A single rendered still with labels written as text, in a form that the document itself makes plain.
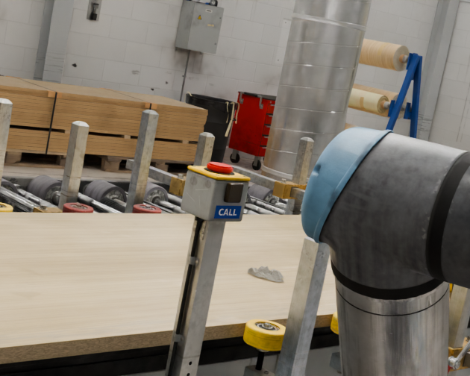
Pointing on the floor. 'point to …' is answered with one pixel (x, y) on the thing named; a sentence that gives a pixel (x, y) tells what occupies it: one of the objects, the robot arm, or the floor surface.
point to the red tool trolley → (252, 126)
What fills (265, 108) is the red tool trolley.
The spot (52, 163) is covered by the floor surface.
